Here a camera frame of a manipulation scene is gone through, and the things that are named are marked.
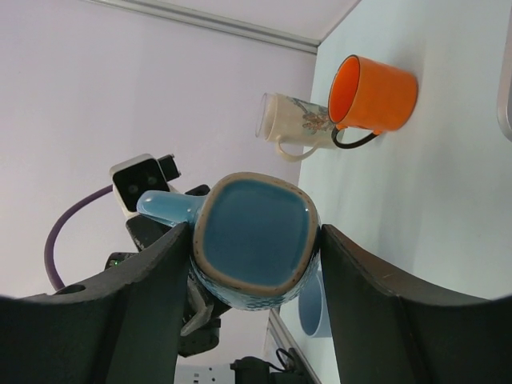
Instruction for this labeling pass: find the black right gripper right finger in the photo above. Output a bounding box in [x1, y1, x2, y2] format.
[321, 225, 511, 383]

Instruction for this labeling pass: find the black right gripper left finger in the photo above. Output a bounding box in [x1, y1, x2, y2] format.
[0, 222, 191, 384]

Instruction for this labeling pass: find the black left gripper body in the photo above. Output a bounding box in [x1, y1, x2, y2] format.
[103, 183, 225, 359]

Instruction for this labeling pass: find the light blue plastic cup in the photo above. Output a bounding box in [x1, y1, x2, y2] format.
[298, 270, 332, 338]

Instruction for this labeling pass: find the blue patterned mug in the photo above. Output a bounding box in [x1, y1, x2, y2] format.
[136, 172, 321, 311]

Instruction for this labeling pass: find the beige tall mug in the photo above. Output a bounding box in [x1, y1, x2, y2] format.
[255, 93, 335, 162]

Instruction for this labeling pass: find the orange mug black handle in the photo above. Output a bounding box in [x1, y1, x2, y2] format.
[327, 54, 418, 150]

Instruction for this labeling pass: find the clear acrylic dish rack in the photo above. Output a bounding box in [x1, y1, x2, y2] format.
[497, 11, 512, 142]

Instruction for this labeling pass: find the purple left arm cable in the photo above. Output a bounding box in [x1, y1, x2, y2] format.
[43, 184, 115, 291]

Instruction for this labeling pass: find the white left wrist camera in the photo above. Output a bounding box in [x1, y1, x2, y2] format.
[110, 154, 181, 219]

